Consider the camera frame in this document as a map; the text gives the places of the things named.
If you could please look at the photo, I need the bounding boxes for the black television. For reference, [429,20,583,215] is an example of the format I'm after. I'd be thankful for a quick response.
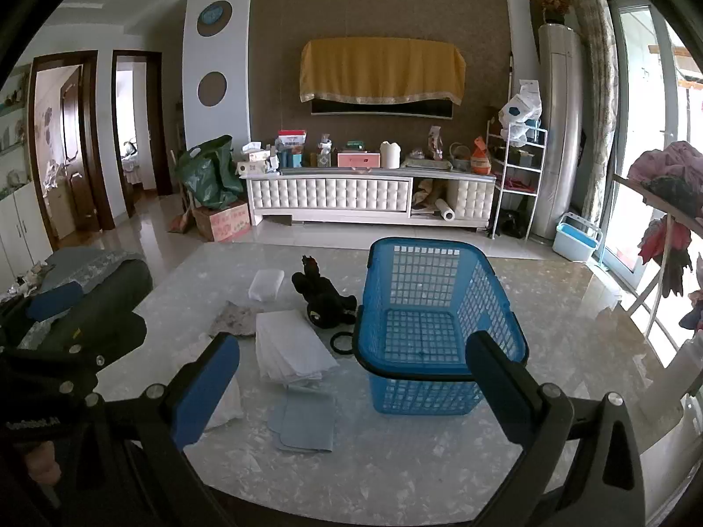
[311,96,454,119]

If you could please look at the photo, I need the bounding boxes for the white plastic bags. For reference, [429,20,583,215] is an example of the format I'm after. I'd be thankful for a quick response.
[497,79,544,146]

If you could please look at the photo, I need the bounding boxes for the grey patterned cloth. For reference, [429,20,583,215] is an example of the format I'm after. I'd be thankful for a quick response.
[209,301,259,338]

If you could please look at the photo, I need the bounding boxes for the dark green cloth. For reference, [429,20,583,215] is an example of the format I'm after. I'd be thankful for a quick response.
[38,263,155,352]

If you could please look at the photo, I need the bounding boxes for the round wall decor blue plate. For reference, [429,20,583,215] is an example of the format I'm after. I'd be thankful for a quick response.
[196,0,232,37]

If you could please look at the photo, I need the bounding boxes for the pink clothes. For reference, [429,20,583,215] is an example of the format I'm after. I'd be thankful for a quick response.
[627,141,703,188]

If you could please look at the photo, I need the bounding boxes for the pink box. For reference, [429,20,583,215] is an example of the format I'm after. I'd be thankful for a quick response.
[337,151,381,170]

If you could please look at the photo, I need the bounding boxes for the light blue cloth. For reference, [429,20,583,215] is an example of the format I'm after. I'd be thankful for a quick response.
[267,384,337,454]

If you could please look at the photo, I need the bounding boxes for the dried flowers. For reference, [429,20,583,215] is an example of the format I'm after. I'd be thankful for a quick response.
[522,0,572,25]

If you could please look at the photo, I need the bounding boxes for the person's left hand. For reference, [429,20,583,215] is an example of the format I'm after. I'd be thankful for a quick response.
[25,439,62,485]

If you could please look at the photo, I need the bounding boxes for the clear plastic box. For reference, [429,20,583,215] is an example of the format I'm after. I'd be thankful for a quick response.
[248,269,285,304]

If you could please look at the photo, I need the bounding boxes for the brown door frame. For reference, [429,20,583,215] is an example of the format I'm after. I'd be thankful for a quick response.
[111,51,166,217]

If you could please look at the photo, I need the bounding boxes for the light blue bucket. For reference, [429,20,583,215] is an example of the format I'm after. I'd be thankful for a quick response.
[552,211,603,262]

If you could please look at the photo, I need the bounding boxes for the white side cabinet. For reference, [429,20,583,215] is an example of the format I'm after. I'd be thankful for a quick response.
[0,181,56,286]

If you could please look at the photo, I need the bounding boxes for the standing air conditioner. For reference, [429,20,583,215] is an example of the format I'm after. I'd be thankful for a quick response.
[530,23,586,241]

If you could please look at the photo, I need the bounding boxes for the green bag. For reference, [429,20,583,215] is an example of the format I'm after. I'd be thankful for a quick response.
[176,135,245,210]

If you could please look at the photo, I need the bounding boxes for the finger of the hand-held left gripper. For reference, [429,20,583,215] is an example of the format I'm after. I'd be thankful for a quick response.
[0,283,85,341]
[0,314,148,390]

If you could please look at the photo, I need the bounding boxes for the orange bag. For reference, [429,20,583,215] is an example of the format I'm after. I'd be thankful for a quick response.
[469,137,491,173]

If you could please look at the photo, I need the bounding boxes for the clothes drying rack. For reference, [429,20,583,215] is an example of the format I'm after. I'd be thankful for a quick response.
[612,173,703,341]

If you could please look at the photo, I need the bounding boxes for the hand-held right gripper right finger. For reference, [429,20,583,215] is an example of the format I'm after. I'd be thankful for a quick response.
[466,332,647,527]

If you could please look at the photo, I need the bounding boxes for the white metal rack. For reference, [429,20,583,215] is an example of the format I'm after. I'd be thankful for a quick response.
[489,121,548,239]

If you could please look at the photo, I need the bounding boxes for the patterned curtain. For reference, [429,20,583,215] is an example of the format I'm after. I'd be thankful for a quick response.
[565,0,621,231]

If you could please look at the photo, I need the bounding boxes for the white television cabinet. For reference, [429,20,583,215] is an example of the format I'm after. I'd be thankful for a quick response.
[242,167,498,231]

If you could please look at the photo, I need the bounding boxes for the cardboard box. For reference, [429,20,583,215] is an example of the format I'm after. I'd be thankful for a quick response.
[192,200,252,243]

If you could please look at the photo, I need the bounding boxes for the black plush toy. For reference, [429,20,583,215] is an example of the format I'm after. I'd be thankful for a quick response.
[291,255,358,331]

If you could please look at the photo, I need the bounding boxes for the grey lace blanket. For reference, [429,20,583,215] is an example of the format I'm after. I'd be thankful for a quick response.
[33,247,146,292]

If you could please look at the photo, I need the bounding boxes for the black bag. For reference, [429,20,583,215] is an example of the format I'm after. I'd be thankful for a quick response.
[497,209,525,239]

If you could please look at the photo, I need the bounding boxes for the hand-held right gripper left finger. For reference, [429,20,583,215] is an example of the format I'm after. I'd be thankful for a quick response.
[82,332,243,527]

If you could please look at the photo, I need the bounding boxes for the brown wooden door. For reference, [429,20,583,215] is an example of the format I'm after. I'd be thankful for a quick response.
[27,51,113,248]

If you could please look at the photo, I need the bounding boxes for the blue plastic basket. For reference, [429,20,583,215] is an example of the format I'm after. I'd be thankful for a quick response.
[351,236,529,417]

